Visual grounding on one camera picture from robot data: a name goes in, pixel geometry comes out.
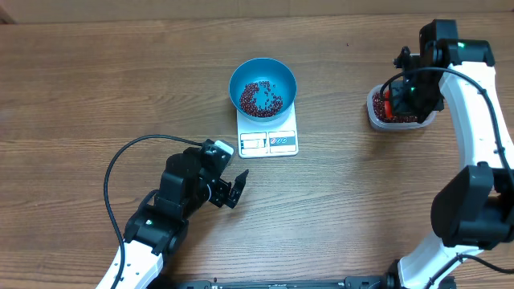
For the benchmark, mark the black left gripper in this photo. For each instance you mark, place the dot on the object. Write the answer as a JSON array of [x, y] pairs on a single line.
[[221, 197]]

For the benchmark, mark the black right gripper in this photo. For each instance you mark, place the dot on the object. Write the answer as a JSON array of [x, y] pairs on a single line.
[[398, 106]]

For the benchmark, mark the orange plastic measuring scoop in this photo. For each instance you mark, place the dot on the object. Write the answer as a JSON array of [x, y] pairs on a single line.
[[387, 106]]

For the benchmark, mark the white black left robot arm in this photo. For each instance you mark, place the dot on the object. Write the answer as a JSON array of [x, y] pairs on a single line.
[[160, 224]]

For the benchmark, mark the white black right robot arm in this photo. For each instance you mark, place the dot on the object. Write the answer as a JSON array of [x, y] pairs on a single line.
[[474, 211]]

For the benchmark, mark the white digital kitchen scale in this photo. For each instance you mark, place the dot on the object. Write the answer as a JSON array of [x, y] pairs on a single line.
[[275, 138]]

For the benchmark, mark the red adzuki beans in bowl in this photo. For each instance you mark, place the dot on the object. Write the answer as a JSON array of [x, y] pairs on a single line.
[[258, 99]]

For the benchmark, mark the blue bowl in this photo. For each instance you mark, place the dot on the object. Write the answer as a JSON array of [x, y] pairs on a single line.
[[259, 69]]

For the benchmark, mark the red adzuki beans in container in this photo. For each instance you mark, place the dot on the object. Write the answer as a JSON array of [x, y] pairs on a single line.
[[378, 109]]

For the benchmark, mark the clear plastic bean container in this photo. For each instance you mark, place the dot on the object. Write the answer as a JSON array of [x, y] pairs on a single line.
[[385, 126]]

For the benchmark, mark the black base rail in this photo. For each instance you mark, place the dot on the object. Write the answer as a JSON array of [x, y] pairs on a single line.
[[350, 282]]

